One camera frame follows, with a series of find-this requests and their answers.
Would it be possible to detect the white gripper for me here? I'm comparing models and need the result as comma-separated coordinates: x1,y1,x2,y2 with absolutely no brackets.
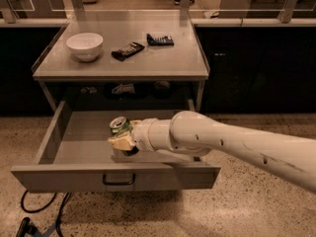
108,118,157,151

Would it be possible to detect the green soda can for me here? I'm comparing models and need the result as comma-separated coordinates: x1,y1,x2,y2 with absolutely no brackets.
110,117,138,156

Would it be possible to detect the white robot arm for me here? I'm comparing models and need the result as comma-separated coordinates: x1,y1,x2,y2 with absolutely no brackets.
108,111,316,193

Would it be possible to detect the grey open top drawer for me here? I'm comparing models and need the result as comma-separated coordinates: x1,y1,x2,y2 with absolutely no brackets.
11,101,220,193

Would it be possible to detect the grey metal cabinet table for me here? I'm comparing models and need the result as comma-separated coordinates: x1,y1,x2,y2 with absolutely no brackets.
34,10,209,109

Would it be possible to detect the dark chocolate bar wrapper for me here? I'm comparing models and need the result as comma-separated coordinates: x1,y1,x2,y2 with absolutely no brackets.
112,41,144,61

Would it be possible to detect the white ceramic bowl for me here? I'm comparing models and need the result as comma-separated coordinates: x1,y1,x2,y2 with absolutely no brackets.
66,33,103,62

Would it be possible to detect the blue snack bag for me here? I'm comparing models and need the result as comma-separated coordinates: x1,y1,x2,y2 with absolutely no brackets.
146,34,174,46

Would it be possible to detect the black plug on floor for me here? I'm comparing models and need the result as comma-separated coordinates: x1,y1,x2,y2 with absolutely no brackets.
16,217,37,237

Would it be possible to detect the black drawer handle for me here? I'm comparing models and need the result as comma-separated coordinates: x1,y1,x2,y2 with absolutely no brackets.
102,174,135,186

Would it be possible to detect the black floor cable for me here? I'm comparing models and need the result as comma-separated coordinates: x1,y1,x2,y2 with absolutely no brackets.
20,190,74,237

